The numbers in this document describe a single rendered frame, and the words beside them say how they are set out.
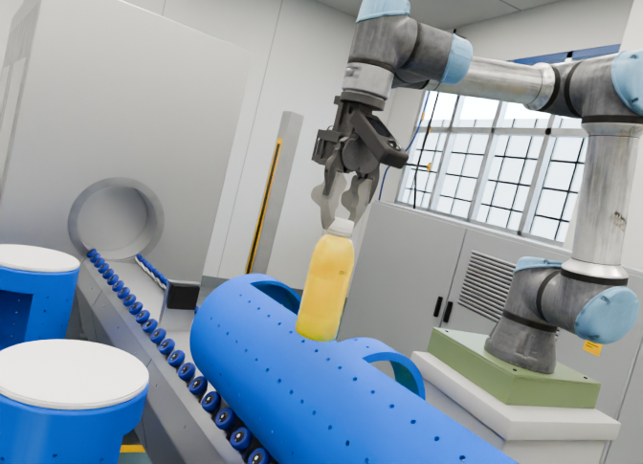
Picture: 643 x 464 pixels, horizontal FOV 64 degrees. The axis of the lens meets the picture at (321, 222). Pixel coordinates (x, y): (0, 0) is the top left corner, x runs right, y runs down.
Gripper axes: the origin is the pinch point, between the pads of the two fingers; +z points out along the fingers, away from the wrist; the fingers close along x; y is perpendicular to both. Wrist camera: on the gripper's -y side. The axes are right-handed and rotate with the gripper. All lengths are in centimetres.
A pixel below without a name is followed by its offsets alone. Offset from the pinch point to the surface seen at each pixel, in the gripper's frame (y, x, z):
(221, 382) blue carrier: 23.6, 1.2, 38.7
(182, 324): 82, -14, 50
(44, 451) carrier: 21, 32, 47
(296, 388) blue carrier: 0.5, 0.6, 28.1
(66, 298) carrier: 105, 15, 51
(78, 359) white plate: 38, 25, 39
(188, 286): 81, -13, 37
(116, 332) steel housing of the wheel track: 96, 1, 58
